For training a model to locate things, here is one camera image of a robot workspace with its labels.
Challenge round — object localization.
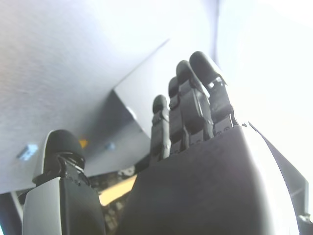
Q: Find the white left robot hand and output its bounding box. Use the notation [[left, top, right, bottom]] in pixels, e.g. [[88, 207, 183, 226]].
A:
[[22, 50, 313, 235]]

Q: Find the white cardboard box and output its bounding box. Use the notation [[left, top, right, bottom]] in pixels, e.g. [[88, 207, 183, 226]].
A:
[[112, 38, 235, 141]]

